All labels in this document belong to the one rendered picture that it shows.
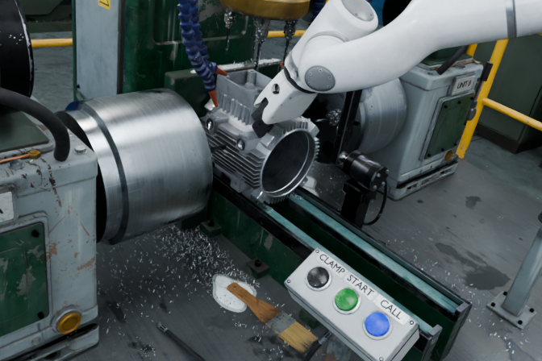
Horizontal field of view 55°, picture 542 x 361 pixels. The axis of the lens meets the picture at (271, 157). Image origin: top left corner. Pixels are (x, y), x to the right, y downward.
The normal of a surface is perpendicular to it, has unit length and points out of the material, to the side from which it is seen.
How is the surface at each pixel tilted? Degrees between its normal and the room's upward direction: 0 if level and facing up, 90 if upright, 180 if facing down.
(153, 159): 58
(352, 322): 32
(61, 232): 90
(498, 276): 0
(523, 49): 90
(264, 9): 90
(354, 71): 102
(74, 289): 90
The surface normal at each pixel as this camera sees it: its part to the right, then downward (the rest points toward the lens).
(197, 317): 0.15, -0.87
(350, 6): 0.45, -0.53
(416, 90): -0.72, 0.22
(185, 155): 0.66, -0.08
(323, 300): -0.26, -0.62
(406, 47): 0.49, 0.39
